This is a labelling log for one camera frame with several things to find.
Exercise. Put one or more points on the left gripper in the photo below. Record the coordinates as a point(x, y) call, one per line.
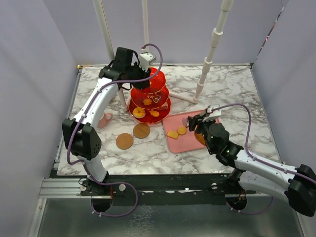
point(142, 84)

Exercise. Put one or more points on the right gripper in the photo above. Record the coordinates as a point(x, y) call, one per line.
point(197, 120)

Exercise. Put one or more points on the brown croissant bread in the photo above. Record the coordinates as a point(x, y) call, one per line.
point(199, 137)

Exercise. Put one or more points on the metal tongs pink tips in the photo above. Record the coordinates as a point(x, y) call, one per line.
point(185, 122)

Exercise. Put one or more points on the round biscuit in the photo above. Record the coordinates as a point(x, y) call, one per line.
point(181, 130)

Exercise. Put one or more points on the swirl butter cookie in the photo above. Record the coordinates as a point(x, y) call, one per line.
point(147, 101)

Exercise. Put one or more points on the rectangular yellow biscuit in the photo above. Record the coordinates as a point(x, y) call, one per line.
point(172, 134)

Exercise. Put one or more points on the heart gingerbread cookie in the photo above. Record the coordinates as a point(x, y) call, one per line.
point(156, 98)

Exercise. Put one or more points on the red three-tier stand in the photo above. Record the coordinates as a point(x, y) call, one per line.
point(152, 104)

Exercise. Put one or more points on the yellow donut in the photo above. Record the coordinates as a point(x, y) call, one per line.
point(139, 112)

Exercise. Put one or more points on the pink cake slice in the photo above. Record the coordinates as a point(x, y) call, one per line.
point(163, 107)

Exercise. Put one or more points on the orange fish cookie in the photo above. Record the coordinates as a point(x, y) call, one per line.
point(154, 113)

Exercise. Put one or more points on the pink mug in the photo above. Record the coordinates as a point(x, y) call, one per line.
point(107, 117)

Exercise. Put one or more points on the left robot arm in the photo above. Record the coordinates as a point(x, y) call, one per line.
point(81, 140)

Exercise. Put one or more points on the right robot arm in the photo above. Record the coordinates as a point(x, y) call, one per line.
point(294, 185)

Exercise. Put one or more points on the pink serving tray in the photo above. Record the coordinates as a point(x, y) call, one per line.
point(183, 143)

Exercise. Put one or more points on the upper wooden coaster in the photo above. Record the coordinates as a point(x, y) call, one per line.
point(141, 130)

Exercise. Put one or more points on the wooden coaster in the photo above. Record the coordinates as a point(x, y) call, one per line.
point(141, 130)
point(124, 141)

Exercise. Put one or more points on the lower wooden coaster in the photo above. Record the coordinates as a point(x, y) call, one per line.
point(124, 141)

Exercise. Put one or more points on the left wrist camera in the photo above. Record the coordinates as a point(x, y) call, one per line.
point(146, 60)

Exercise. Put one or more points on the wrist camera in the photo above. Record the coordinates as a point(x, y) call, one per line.
point(146, 60)
point(212, 113)

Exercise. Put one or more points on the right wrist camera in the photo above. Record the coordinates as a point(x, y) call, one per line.
point(212, 113)

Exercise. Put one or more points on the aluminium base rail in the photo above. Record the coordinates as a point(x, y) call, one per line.
point(76, 187)

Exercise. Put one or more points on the white pvc pipe frame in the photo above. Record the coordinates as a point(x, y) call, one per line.
point(215, 39)

